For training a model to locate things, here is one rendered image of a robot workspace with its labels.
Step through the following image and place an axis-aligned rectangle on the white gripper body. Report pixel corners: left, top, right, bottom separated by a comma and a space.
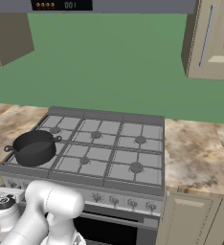
0, 187, 25, 204

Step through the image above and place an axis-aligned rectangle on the dark grey cooking pot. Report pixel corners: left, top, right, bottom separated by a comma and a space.
3, 129, 63, 167

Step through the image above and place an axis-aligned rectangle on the grey gas stove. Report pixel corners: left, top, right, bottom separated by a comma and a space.
0, 105, 167, 245

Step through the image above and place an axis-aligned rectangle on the black oven door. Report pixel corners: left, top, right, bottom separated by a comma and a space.
17, 204, 160, 245

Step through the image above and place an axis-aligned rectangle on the grey range hood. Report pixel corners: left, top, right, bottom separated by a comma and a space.
0, 0, 198, 15

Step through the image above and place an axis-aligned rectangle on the grey oven door handle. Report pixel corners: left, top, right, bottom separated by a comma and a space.
79, 211, 160, 230

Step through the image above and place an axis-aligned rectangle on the beige wall cupboard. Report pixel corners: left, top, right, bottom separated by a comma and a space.
0, 12, 35, 68

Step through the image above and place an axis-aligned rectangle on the silver wall cupboard handle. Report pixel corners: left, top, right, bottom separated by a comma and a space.
198, 4, 217, 68

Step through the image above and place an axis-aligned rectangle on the beige wall cupboard door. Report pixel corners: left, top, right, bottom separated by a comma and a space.
186, 0, 224, 82

